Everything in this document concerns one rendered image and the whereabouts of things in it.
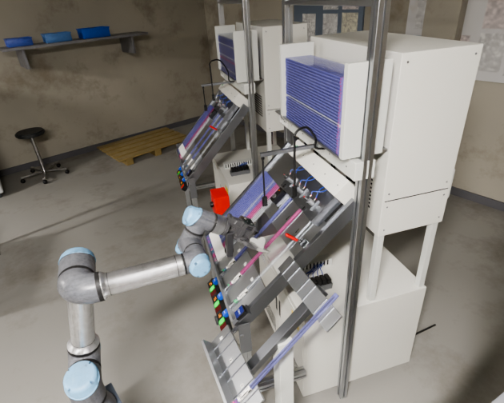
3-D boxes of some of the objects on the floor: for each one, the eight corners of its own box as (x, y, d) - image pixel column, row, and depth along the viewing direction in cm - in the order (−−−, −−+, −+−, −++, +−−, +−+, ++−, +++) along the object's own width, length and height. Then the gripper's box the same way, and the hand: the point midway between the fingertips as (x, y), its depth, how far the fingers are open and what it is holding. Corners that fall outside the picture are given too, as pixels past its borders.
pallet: (168, 133, 603) (167, 126, 598) (194, 144, 547) (193, 137, 542) (97, 153, 541) (95, 145, 536) (118, 169, 485) (116, 161, 479)
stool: (58, 164, 512) (42, 121, 482) (73, 175, 475) (58, 129, 445) (14, 177, 480) (-4, 133, 450) (28, 190, 443) (8, 143, 413)
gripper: (235, 228, 130) (280, 242, 139) (222, 202, 147) (263, 217, 155) (224, 247, 132) (269, 260, 141) (214, 220, 149) (254, 233, 158)
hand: (263, 243), depth 149 cm, fingers open, 14 cm apart
